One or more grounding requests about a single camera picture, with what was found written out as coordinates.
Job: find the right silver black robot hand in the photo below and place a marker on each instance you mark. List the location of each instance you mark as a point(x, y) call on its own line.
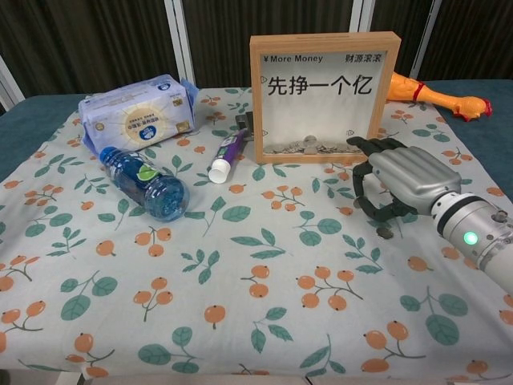
point(413, 176)

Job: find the yellow rubber chicken toy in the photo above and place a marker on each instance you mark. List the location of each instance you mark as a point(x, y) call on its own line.
point(441, 100)

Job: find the dark grey small box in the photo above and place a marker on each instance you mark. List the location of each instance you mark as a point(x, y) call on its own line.
point(244, 122)

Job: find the purple toothpaste tube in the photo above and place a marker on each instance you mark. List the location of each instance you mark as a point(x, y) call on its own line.
point(228, 152)

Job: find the floral orange berry tablecloth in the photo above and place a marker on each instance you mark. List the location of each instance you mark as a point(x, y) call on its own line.
point(256, 280)

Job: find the blue plastic water bottle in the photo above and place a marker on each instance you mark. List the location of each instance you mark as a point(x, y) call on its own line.
point(148, 184)

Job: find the blue white tissue pack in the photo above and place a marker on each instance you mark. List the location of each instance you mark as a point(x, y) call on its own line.
point(136, 116)

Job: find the dark folding partition screen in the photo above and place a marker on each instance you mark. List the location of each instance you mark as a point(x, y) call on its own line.
point(100, 40)

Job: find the teal table cover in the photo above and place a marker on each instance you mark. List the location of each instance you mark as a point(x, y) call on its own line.
point(24, 116)

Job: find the wooden money box frame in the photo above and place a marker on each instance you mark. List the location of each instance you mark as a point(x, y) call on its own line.
point(320, 112)

